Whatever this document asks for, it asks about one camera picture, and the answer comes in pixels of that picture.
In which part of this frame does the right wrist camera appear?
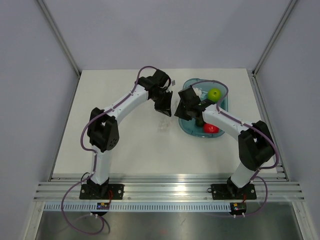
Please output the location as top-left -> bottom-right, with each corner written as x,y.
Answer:
193,87 -> 202,97

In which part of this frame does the clear zip top bag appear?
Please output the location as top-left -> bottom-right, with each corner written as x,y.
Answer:
156,99 -> 181,132

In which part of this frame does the white slotted cable duct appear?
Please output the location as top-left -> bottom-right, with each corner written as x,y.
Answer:
44,201 -> 231,213

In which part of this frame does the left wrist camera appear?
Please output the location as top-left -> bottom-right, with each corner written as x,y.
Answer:
169,79 -> 176,87

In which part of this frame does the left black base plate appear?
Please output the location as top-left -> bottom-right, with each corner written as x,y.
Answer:
79,183 -> 124,200

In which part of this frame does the aluminium mounting rail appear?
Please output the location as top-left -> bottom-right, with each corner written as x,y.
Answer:
33,173 -> 305,202

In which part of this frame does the teal plastic tray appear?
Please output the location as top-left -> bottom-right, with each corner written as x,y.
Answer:
178,78 -> 230,138

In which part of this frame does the right small circuit board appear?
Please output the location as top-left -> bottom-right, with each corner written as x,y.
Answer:
230,202 -> 247,215

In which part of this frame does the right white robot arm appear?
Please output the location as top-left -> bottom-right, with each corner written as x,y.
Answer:
175,86 -> 279,199

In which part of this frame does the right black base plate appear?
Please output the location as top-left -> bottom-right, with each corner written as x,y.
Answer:
207,183 -> 257,200

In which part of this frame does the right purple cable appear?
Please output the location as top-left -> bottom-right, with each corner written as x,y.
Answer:
184,79 -> 279,218

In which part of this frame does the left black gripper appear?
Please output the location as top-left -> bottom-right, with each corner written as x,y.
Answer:
150,90 -> 173,117

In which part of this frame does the left small circuit board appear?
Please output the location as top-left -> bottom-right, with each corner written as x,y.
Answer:
96,202 -> 110,210

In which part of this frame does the left aluminium frame post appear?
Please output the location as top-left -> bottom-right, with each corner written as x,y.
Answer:
35,0 -> 82,79

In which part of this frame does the dark green avocado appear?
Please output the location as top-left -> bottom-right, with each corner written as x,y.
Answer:
195,119 -> 205,128

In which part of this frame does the small circuit board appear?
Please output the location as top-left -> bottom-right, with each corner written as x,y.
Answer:
96,202 -> 110,210
230,202 -> 247,215

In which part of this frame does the red apple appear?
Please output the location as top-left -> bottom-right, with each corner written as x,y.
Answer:
203,123 -> 220,134

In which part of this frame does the aluminium frame post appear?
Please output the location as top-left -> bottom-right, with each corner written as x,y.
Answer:
35,0 -> 82,79
251,0 -> 300,77

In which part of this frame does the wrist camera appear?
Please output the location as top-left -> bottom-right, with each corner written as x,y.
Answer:
169,79 -> 176,87
193,87 -> 202,97

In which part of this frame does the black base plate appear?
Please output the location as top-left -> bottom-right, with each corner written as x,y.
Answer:
79,183 -> 124,200
207,183 -> 257,200

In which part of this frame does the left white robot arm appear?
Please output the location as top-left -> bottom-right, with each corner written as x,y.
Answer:
79,69 -> 173,200

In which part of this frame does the green apple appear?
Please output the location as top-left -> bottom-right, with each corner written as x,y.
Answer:
207,88 -> 222,103

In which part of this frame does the right aluminium frame post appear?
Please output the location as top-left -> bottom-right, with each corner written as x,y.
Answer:
251,0 -> 300,77

